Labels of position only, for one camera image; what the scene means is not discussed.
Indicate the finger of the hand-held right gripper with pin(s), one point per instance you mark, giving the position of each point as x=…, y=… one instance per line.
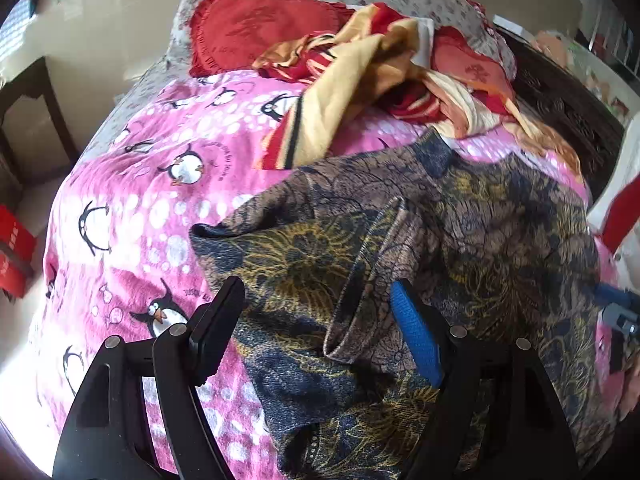
x=612, y=294

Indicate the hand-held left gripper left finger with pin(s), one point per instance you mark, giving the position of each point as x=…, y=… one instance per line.
x=220, y=330

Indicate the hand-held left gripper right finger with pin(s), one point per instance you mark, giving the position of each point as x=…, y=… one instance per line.
x=415, y=330

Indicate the dark patterned garment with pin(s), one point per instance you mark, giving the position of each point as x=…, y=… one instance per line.
x=500, y=240

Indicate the white and red cloth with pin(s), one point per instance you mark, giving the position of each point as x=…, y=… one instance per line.
x=622, y=210

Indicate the pink penguin blanket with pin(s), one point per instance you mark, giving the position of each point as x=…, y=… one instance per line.
x=125, y=200

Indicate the dark carved wooden headboard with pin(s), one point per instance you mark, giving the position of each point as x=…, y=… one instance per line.
x=565, y=110

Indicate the red box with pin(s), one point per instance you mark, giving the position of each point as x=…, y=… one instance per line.
x=15, y=245

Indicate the yellow red striped blanket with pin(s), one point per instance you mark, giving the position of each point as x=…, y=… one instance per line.
x=345, y=90

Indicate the dark wooden table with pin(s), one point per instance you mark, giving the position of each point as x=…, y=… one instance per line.
x=45, y=90

